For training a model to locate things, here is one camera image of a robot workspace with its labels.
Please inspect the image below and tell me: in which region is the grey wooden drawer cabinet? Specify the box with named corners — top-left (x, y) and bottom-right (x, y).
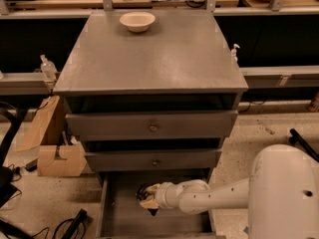
top-left (53, 9), bottom-right (249, 184)

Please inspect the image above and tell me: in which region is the grey top drawer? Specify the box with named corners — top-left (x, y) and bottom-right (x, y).
top-left (66, 111), bottom-right (237, 141)

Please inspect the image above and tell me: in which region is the grey middle drawer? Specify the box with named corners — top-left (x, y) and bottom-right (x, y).
top-left (85, 149), bottom-right (221, 171)

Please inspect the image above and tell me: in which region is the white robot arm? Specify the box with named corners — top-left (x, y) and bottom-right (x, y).
top-left (137, 144), bottom-right (319, 239)

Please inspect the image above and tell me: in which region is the white pump dispenser bottle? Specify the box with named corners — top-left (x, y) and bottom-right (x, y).
top-left (230, 44), bottom-right (240, 63)

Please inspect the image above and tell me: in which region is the black chair base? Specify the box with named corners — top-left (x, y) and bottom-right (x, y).
top-left (0, 102), bottom-right (26, 208)

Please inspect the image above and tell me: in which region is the clear plastic bottle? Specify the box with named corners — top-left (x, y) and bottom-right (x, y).
top-left (40, 55), bottom-right (58, 82)

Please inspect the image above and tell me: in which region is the grey open bottom drawer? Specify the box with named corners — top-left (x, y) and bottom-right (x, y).
top-left (97, 169), bottom-right (226, 239)

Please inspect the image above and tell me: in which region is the white paper bowl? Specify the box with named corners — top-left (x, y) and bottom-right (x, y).
top-left (120, 12), bottom-right (156, 33)

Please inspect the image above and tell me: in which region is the black stand leg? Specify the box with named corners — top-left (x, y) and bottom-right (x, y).
top-left (289, 128), bottom-right (319, 162)

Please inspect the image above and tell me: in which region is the brown cardboard box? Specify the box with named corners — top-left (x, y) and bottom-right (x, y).
top-left (37, 145), bottom-right (87, 177)

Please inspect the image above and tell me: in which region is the black power strip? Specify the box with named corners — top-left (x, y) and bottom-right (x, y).
top-left (62, 209), bottom-right (87, 239)

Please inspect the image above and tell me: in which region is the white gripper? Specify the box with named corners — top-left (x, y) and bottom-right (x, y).
top-left (140, 182), bottom-right (181, 209)

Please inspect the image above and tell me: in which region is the black rxbar chocolate wrapper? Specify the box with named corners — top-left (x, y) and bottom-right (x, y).
top-left (136, 185), bottom-right (159, 216)

